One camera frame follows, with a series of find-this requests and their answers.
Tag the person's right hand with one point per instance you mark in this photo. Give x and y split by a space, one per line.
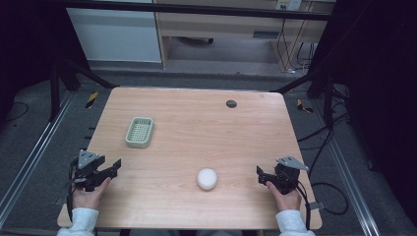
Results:
288 200

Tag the white cabinet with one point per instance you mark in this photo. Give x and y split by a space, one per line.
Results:
114 34

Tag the black metal frame bar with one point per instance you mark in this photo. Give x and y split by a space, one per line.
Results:
196 9

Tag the white round soap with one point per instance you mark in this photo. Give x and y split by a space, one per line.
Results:
207 179

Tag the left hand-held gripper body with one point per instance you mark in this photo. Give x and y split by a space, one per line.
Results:
88 170

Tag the metal floor rail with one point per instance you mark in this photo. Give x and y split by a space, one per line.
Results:
352 183
31 157

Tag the person's left hand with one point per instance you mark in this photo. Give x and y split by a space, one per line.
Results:
88 196

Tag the yellow black floor tape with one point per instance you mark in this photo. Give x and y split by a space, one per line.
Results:
92 99
303 106

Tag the green soap dish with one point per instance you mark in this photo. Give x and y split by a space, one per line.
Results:
140 132

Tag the black metal stand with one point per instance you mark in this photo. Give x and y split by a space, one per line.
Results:
323 88
65 82

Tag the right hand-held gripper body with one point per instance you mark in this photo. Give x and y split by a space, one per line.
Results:
288 177

